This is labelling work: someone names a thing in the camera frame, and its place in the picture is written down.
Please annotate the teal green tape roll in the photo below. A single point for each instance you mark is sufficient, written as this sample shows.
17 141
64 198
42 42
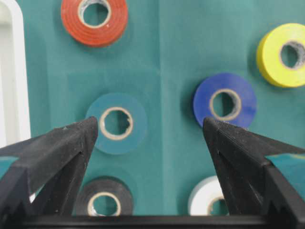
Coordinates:
118 144

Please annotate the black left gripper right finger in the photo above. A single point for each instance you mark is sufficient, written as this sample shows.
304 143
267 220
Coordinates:
251 184

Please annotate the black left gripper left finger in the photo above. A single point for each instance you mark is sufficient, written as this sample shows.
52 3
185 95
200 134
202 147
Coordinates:
43 175

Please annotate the blue tape roll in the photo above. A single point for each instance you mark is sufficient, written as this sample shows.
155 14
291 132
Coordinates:
239 89

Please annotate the white tape roll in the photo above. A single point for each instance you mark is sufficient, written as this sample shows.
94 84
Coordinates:
203 197

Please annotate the black tape roll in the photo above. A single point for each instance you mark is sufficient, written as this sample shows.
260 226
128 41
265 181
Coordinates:
105 186

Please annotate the white plastic case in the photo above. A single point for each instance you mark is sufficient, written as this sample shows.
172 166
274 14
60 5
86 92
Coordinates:
14 103

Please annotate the yellow tape roll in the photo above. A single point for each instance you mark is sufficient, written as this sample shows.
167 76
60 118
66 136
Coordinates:
269 56

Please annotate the green table cloth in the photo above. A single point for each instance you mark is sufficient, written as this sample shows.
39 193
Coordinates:
168 48

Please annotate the red tape roll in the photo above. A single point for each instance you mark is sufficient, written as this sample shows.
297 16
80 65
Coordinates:
104 34

